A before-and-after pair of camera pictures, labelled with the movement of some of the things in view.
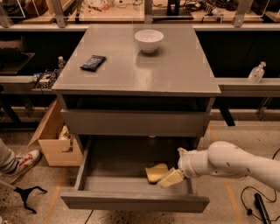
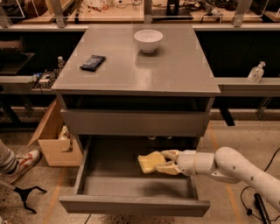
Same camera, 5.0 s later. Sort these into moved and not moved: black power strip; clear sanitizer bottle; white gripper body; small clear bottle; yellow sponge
Moved: yellow sponge
Not moved: small clear bottle; black power strip; clear sanitizer bottle; white gripper body
